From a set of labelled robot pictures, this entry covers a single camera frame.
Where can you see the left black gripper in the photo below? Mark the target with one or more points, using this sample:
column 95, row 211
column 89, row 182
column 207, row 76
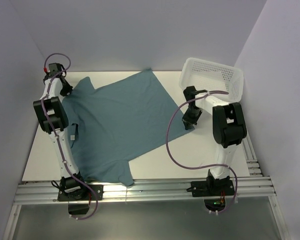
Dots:
column 68, row 89

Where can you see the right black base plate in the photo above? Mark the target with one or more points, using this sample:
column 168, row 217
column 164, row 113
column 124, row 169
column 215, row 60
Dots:
column 200, row 188

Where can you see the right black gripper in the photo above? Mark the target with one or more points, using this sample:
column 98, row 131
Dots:
column 188, row 122

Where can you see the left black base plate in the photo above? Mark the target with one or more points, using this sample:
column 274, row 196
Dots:
column 95, row 191

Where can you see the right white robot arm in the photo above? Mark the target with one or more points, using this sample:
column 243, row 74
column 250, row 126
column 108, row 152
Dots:
column 228, row 130

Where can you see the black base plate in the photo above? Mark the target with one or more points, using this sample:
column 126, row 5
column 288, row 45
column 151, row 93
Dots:
column 200, row 188
column 95, row 191

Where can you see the teal blue t shirt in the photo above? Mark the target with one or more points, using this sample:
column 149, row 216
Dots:
column 111, row 125

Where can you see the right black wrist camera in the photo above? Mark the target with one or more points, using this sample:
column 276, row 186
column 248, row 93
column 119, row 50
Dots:
column 189, row 93

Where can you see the aluminium rail frame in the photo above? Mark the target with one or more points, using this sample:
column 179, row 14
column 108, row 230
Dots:
column 36, row 188

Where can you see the white perforated plastic basket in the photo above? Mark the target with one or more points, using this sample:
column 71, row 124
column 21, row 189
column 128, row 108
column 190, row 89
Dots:
column 212, row 76

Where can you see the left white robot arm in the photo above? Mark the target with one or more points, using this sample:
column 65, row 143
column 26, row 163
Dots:
column 53, row 120

